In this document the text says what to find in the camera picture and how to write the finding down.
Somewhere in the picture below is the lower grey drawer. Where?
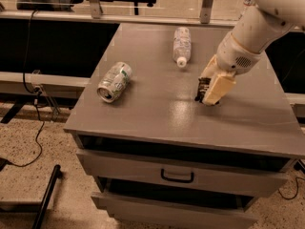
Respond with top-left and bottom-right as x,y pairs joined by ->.
91,192 -> 257,229

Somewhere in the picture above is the clear plastic bottle lying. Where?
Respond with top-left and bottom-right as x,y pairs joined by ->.
173,27 -> 192,69

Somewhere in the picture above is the grey drawer cabinet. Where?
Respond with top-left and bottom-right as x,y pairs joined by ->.
65,24 -> 304,215

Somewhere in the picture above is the upper grey drawer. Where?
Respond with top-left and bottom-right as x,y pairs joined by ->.
76,149 -> 288,198

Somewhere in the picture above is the black drawer handle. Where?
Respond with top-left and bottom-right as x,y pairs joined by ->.
160,169 -> 194,184

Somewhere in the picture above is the grey metal rail frame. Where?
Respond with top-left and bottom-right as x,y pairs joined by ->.
1,0 -> 243,28

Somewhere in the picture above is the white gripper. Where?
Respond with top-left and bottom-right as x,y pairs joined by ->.
200,32 -> 261,106

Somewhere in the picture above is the black cable right floor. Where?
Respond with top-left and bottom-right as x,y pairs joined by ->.
278,176 -> 305,201

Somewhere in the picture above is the black cable on floor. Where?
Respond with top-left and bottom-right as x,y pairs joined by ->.
6,10 -> 45,168

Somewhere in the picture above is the grey drawer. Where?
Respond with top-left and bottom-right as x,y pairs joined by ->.
76,149 -> 288,198
91,192 -> 257,229

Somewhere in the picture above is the black metal floor leg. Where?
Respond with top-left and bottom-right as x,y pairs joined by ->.
31,164 -> 62,229

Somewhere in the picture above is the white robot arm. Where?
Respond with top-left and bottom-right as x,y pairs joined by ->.
195,0 -> 305,106

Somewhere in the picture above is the black rxbar chocolate wrapper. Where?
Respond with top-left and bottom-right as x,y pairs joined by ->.
194,77 -> 211,103

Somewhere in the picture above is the upright water bottle background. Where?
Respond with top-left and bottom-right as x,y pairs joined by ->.
239,0 -> 254,19

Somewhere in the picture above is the crushed green soda can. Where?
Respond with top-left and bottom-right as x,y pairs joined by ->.
97,62 -> 132,103

